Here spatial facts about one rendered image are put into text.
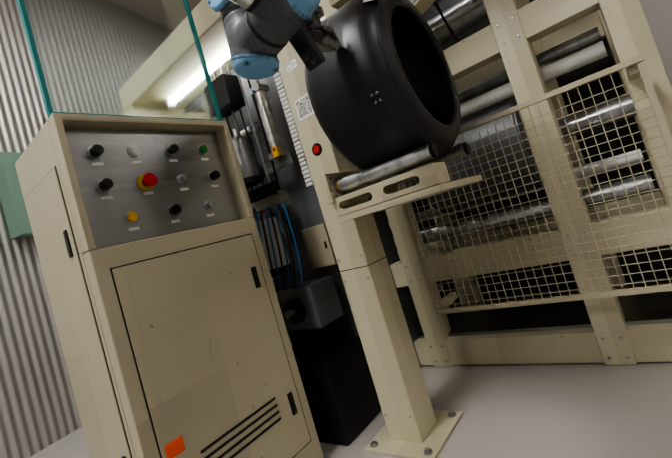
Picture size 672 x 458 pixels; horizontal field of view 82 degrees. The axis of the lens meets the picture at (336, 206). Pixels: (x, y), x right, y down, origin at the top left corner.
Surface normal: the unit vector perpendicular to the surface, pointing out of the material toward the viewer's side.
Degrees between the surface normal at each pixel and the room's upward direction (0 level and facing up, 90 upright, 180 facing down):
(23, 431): 90
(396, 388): 90
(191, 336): 90
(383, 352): 90
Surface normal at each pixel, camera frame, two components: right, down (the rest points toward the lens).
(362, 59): -0.37, 0.06
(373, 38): 0.04, -0.19
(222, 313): 0.75, -0.26
